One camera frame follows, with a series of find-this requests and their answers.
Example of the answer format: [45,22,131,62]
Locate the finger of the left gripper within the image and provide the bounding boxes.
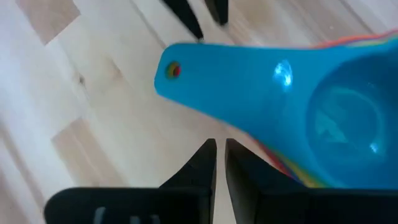
[161,0,205,42]
[203,0,229,27]

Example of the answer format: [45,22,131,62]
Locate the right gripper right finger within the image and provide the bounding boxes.
[225,138,398,224]

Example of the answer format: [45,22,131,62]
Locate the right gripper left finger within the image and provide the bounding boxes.
[44,138,218,224]

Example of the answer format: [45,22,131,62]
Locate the large orange-red measuring cup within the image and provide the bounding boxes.
[174,28,398,184]

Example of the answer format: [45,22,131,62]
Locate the green measuring cup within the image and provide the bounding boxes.
[166,34,398,190]

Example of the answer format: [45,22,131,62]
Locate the light blue measuring cup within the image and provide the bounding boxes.
[154,29,398,190]

